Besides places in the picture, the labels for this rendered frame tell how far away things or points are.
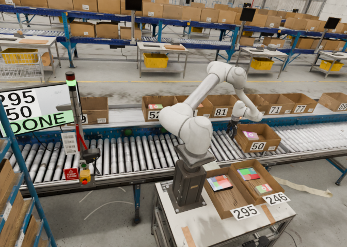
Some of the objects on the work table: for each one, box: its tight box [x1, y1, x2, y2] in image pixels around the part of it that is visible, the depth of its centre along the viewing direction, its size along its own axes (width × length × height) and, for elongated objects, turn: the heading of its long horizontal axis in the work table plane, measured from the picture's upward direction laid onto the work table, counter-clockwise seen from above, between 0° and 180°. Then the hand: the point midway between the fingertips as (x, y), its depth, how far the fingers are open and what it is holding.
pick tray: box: [203, 167, 256, 220], centre depth 167 cm, size 28×38×10 cm
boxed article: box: [255, 183, 273, 196], centre depth 176 cm, size 7×13×4 cm, turn 100°
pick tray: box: [230, 159, 285, 206], centre depth 180 cm, size 28×38×10 cm
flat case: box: [236, 167, 260, 181], centre depth 190 cm, size 14×19×2 cm
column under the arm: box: [165, 159, 207, 214], centre depth 156 cm, size 26×26×33 cm
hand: (230, 134), depth 226 cm, fingers open, 10 cm apart
